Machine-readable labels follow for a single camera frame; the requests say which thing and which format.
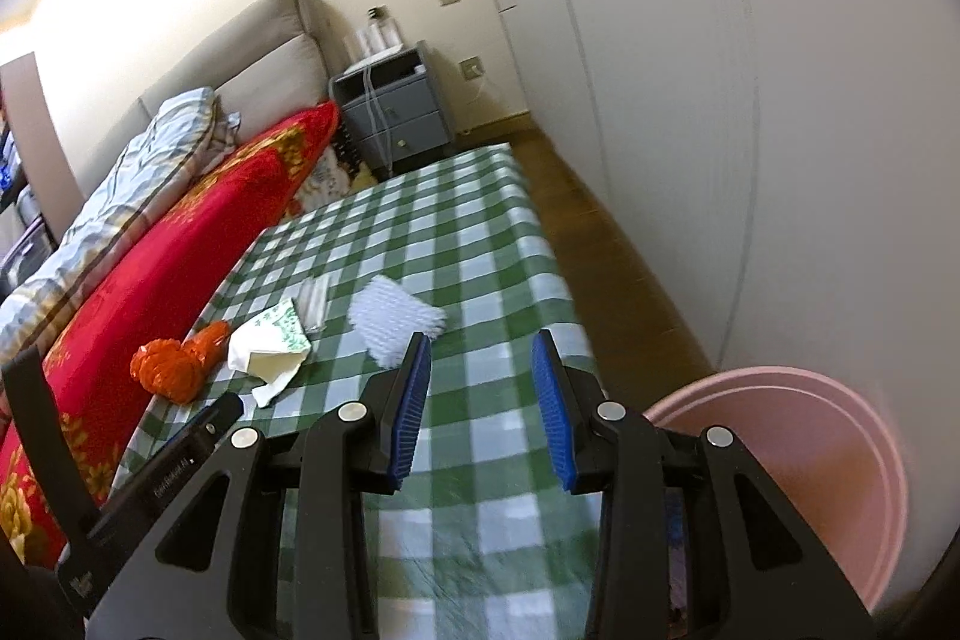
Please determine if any pink plastic bin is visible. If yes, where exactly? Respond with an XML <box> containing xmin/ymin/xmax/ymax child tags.
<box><xmin>646</xmin><ymin>365</ymin><xmax>908</xmax><ymax>611</ymax></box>

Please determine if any orange crumpled plastic bag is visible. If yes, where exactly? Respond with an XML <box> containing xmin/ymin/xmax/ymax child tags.
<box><xmin>130</xmin><ymin>320</ymin><xmax>231</xmax><ymax>406</ymax></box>

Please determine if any white green paper wrapper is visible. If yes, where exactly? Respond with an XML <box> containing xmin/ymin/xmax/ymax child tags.
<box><xmin>226</xmin><ymin>298</ymin><xmax>311</xmax><ymax>409</ymax></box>

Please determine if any green white checkered tablecloth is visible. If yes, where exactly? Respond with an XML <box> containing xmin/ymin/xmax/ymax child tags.
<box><xmin>110</xmin><ymin>143</ymin><xmax>610</xmax><ymax>640</ymax></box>

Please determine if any red floral blanket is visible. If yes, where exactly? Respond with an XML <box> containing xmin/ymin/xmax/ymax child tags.
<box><xmin>0</xmin><ymin>100</ymin><xmax>344</xmax><ymax>570</ymax></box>

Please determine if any clear plastic wrapper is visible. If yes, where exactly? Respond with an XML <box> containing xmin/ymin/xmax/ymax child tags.
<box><xmin>295</xmin><ymin>275</ymin><xmax>331</xmax><ymax>336</ymax></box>

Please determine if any white foam net sleeve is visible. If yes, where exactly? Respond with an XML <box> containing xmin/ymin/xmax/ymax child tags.
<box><xmin>348</xmin><ymin>275</ymin><xmax>446</xmax><ymax>370</ymax></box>

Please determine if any wooden shelf unit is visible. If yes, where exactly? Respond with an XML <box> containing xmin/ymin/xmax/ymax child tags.
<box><xmin>2</xmin><ymin>53</ymin><xmax>83</xmax><ymax>298</ymax></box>

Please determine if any blue plaid quilt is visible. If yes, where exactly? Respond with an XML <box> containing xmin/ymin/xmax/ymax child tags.
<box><xmin>2</xmin><ymin>88</ymin><xmax>241</xmax><ymax>360</ymax></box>

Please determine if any grey bedside cabinet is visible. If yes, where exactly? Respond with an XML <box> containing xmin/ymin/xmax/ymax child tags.
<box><xmin>327</xmin><ymin>41</ymin><xmax>454</xmax><ymax>174</ymax></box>

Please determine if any white wardrobe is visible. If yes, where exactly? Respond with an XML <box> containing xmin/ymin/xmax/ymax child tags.
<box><xmin>498</xmin><ymin>0</ymin><xmax>958</xmax><ymax>610</ymax></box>

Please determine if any beige upholstered headboard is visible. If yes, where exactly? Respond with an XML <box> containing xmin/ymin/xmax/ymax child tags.
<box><xmin>73</xmin><ymin>0</ymin><xmax>345</xmax><ymax>195</ymax></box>

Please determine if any white router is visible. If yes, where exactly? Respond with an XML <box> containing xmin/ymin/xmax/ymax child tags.
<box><xmin>343</xmin><ymin>18</ymin><xmax>404</xmax><ymax>73</ymax></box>

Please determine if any white charging cable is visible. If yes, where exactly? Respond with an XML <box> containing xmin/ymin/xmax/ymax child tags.
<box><xmin>361</xmin><ymin>63</ymin><xmax>395</xmax><ymax>181</ymax></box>

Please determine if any wall power socket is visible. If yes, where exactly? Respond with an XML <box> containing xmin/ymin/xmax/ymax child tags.
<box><xmin>459</xmin><ymin>55</ymin><xmax>485</xmax><ymax>81</ymax></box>

